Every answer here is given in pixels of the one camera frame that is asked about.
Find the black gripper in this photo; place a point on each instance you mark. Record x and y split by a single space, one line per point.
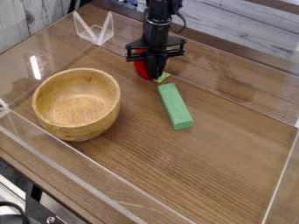
155 63

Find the red plush strawberry toy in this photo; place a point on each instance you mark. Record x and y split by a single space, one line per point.
140 67

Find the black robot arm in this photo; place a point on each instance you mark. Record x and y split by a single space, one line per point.
158 20

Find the green rectangular block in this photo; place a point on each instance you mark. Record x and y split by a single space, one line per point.
175 106

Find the wooden bowl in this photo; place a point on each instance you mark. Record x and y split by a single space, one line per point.
76 103

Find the black table leg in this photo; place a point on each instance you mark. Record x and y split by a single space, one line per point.
33 207

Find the clear acrylic enclosure wall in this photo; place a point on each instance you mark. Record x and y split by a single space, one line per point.
228 171

